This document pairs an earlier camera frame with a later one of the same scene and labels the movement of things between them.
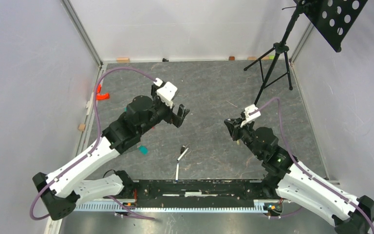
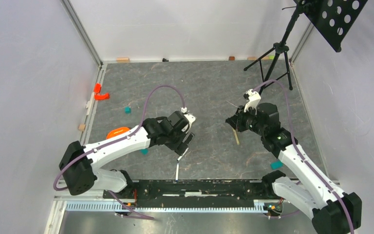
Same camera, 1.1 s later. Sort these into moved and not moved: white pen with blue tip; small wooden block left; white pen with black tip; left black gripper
Moved: left black gripper
Not moved: small wooden block left; white pen with black tip; white pen with blue tip
